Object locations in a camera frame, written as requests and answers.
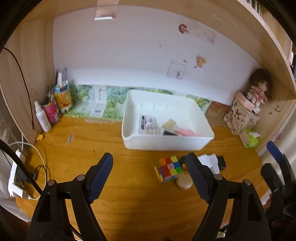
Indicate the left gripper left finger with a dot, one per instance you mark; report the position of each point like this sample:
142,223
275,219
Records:
84,189

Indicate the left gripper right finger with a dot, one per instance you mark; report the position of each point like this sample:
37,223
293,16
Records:
214,189

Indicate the white phone stand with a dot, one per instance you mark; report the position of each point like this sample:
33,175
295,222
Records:
210,161

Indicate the round beige compact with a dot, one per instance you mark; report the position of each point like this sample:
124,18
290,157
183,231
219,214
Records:
184,181

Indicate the multicolour puzzle cube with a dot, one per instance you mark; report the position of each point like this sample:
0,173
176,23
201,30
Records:
167,169

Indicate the pink hair roller clip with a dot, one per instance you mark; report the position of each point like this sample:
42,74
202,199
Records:
184,132

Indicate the black small box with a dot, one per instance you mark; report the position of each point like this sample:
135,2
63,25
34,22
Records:
221,163

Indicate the green tissue pack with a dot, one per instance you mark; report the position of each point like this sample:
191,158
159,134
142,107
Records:
249,138

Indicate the white power strip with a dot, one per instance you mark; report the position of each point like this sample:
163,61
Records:
16,182

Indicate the beige patterned bag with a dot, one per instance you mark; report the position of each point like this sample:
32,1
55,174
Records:
239,118

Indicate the brown cartoon cardboard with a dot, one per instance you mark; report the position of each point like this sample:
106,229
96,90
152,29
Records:
215,114

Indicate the beige wooden block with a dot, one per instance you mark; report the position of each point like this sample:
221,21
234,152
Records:
170,125

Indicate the white spray bottle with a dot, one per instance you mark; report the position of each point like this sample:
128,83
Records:
42,118

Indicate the pink pen holder cup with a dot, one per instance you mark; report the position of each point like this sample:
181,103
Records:
52,112

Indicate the blue white card pack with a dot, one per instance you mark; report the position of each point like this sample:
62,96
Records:
148,125

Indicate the white plastic storage bin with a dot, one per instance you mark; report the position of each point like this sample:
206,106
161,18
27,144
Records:
184,111

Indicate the pink box on bag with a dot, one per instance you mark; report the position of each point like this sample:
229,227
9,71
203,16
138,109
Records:
244,101

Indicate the orange juice carton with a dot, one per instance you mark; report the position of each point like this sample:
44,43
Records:
63,98

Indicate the brown haired doll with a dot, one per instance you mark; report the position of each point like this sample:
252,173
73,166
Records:
261,87

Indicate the pink square wall sticker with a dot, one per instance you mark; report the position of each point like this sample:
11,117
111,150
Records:
176,70

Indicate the pony wall sticker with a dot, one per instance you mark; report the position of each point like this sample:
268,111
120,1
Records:
200,61

